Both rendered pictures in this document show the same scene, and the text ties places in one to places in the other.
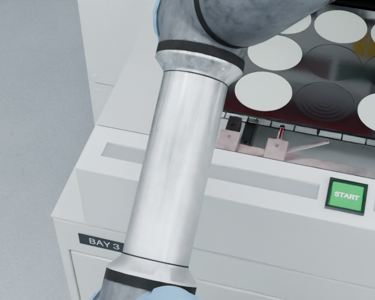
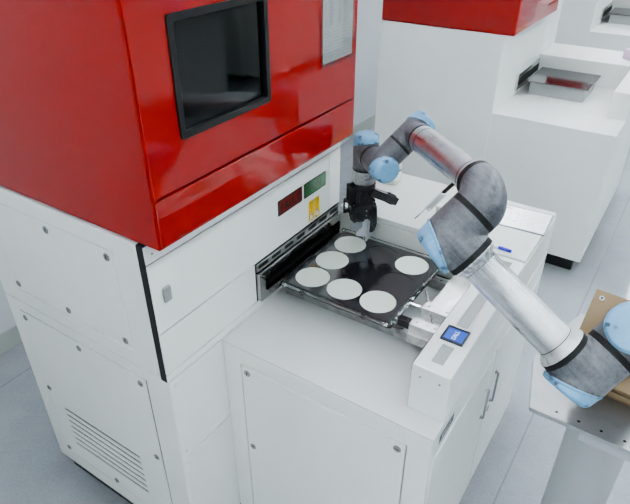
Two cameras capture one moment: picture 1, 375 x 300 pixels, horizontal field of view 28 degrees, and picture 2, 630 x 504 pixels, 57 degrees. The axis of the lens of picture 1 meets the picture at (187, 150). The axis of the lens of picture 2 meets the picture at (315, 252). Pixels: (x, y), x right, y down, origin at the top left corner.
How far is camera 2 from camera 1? 1.36 m
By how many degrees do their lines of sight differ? 55
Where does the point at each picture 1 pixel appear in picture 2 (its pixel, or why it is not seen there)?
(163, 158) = (527, 294)
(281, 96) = (385, 296)
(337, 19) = (325, 259)
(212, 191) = (481, 326)
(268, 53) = (344, 291)
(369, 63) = (369, 259)
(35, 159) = not seen: outside the picture
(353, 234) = not seen: hidden behind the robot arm
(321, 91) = (386, 281)
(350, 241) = not seen: hidden behind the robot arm
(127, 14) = (204, 373)
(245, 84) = (369, 306)
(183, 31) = (478, 240)
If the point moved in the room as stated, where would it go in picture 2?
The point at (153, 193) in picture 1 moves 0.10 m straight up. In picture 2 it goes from (541, 309) to (551, 271)
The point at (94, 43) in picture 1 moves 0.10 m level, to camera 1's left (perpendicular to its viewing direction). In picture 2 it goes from (185, 422) to (166, 451)
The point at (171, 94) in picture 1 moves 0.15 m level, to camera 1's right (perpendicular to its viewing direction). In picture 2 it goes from (498, 270) to (502, 236)
